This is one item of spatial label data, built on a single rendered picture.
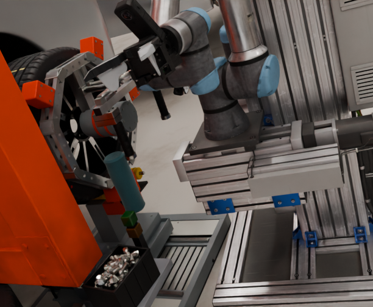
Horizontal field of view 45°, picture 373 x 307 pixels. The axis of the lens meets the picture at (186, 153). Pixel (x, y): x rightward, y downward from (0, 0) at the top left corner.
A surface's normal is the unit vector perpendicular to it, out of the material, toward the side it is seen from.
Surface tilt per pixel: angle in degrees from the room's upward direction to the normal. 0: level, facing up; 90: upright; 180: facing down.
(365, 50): 90
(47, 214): 90
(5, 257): 90
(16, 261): 90
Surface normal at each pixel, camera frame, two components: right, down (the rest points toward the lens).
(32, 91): -0.47, -0.25
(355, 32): -0.23, 0.49
